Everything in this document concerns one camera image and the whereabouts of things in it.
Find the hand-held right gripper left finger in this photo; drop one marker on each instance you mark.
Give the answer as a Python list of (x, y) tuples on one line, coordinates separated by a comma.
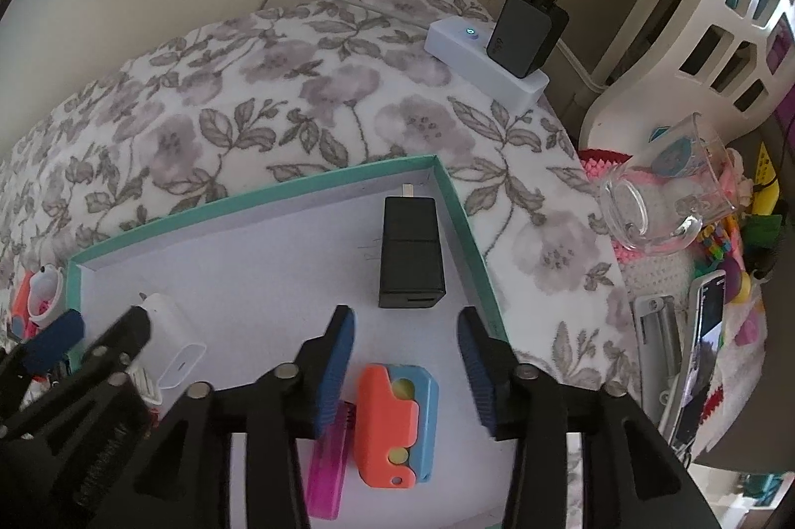
[(335, 373)]

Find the pink and blue small toy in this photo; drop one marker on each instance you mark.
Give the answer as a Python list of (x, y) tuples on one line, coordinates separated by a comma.
[(22, 311)]

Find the silver stapler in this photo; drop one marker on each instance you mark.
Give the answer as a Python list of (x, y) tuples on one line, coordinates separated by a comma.
[(655, 355)]

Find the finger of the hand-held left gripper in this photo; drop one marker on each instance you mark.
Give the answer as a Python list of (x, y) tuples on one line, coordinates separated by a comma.
[(121, 333), (56, 336)]

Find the white toy watch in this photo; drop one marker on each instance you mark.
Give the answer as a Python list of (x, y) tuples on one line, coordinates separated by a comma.
[(46, 293)]

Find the white charger plug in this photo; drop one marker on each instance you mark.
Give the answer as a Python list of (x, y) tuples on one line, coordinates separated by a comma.
[(171, 336)]

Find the clear glass mug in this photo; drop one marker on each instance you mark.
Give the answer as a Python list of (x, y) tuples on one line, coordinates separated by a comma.
[(677, 181)]

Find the orange and blue toy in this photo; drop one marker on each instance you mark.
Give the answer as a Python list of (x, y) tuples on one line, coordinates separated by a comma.
[(379, 423)]

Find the smartphone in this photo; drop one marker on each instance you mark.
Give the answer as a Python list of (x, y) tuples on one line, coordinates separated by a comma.
[(702, 355)]

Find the white plastic basket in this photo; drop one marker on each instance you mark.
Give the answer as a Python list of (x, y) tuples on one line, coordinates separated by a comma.
[(714, 44)]

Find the black power adapter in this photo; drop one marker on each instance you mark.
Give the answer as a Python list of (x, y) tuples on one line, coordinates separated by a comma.
[(525, 35)]

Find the teal shallow cardboard box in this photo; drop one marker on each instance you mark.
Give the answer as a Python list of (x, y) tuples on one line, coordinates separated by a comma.
[(261, 255)]

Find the white power strip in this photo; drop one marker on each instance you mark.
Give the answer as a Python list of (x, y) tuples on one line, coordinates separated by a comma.
[(459, 50)]

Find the white hair claw clip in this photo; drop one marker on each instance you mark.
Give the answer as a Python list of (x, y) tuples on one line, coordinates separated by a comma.
[(148, 386)]

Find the black charger cube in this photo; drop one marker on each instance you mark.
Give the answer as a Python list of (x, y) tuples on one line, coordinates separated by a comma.
[(410, 255)]

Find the purple translucent tube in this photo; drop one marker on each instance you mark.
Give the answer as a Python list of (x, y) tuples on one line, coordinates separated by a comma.
[(326, 473)]

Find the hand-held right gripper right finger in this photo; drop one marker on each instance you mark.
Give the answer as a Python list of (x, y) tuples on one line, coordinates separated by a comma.
[(478, 373)]

